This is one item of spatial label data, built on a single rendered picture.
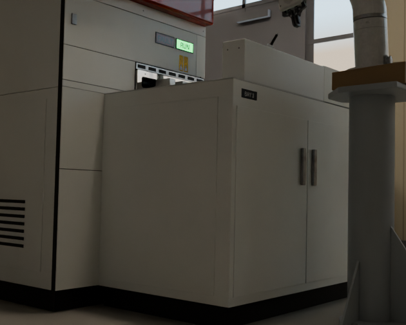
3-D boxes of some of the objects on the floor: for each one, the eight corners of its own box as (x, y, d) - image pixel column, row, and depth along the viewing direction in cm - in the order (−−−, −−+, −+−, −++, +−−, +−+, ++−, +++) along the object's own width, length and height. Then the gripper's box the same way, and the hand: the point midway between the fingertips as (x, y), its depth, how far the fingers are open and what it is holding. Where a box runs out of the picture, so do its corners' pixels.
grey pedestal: (496, 329, 209) (496, 91, 212) (453, 353, 175) (454, 70, 179) (359, 307, 242) (361, 102, 246) (300, 324, 208) (303, 87, 212)
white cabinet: (96, 307, 232) (103, 94, 236) (243, 282, 306) (247, 120, 310) (231, 334, 191) (236, 77, 195) (363, 298, 266) (365, 111, 270)
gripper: (310, -22, 238) (318, 21, 234) (278, -7, 247) (285, 35, 243) (300, -28, 232) (309, 17, 228) (268, -12, 241) (276, 31, 238)
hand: (296, 21), depth 236 cm, fingers closed
